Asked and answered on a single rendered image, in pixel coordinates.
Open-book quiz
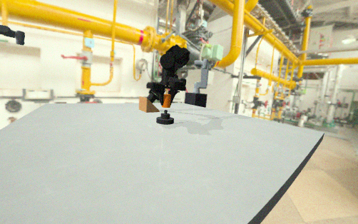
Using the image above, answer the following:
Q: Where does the orange knob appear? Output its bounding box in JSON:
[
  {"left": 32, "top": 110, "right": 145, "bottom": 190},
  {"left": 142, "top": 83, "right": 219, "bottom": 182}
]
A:
[{"left": 162, "top": 94, "right": 171, "bottom": 108}]

